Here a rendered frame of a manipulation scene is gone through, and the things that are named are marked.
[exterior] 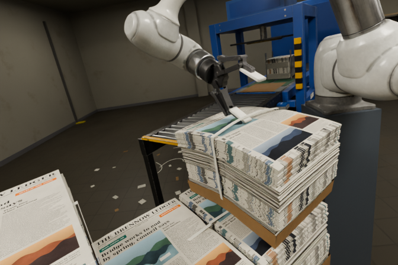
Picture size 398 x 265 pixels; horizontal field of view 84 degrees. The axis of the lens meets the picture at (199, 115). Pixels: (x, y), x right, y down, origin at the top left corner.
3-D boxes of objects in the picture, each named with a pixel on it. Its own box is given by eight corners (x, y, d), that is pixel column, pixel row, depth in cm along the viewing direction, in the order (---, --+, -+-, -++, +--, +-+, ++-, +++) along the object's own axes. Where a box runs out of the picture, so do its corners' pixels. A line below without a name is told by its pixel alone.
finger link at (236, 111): (228, 109, 68) (228, 110, 68) (245, 122, 64) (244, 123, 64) (236, 106, 69) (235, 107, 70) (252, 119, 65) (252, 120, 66)
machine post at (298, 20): (307, 167, 226) (302, 2, 184) (297, 165, 232) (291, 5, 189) (308, 163, 233) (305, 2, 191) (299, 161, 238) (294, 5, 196)
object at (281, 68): (289, 78, 279) (288, 57, 272) (266, 79, 297) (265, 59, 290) (297, 73, 307) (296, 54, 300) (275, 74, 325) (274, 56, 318)
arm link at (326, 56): (345, 86, 94) (346, 31, 88) (378, 93, 77) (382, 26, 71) (306, 91, 95) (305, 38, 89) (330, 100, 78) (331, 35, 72)
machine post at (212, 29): (231, 154, 279) (214, 23, 237) (225, 153, 284) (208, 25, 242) (234, 151, 286) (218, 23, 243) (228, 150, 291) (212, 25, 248)
